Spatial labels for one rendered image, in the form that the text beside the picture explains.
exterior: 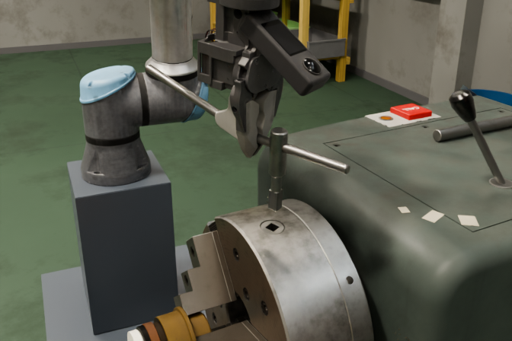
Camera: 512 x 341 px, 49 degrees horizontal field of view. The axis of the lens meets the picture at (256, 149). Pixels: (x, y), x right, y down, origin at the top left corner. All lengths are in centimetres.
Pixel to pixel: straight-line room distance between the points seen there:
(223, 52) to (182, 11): 49
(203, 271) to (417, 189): 33
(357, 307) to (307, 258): 9
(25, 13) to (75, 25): 63
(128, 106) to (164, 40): 15
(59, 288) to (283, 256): 92
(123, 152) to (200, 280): 47
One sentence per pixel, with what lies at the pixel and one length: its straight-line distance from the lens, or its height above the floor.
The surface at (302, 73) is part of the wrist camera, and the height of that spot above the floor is 147.
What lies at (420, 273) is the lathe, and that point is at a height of 122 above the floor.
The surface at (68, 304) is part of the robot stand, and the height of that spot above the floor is 75.
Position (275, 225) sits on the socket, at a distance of 79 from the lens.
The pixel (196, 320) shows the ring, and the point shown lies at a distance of 82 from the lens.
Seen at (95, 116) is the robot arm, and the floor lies 125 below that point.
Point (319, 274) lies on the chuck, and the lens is 75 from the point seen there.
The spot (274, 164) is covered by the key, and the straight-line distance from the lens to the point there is 72.
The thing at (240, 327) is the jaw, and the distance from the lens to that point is 82.
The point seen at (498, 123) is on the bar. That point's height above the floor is 127.
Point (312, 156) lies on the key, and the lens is 69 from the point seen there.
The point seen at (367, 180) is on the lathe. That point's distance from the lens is 88.
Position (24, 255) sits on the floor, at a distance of 323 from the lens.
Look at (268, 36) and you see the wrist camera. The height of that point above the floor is 150.
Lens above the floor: 163
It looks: 22 degrees down
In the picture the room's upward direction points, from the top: straight up
